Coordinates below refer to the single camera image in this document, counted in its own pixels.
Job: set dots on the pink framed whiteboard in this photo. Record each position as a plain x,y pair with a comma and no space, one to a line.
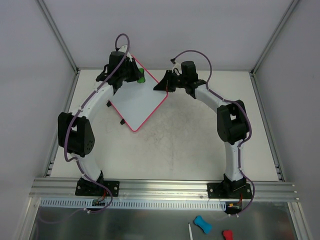
136,102

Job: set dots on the black whiteboard clip upper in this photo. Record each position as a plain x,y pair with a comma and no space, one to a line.
109,104

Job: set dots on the red bone-shaped eraser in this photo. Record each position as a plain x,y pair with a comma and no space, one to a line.
228,235

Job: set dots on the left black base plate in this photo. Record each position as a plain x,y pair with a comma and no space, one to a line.
110,188

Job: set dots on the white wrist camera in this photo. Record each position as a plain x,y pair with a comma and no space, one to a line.
176,66
125,49

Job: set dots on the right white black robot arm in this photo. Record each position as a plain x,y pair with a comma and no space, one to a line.
233,125

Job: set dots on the white marker pen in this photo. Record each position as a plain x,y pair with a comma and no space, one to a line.
190,231

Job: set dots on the aluminium mounting rail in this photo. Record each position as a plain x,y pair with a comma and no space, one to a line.
181,190

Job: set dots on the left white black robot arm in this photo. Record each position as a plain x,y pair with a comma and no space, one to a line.
75,133

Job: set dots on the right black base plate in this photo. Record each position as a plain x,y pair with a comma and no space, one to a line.
217,191

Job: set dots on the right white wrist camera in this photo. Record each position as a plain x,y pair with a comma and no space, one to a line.
176,66

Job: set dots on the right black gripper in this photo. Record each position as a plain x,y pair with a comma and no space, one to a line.
169,81

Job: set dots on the green bone-shaped eraser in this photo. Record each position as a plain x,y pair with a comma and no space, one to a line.
141,76

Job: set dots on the blue bone-shaped eraser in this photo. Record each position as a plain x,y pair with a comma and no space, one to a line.
201,223

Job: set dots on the white slotted cable duct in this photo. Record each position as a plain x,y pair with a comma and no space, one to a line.
203,205

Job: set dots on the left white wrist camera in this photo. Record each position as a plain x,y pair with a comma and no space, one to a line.
125,49

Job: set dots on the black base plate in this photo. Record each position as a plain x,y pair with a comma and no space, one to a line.
110,188
217,191

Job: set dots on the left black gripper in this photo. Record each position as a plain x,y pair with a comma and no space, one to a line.
133,72

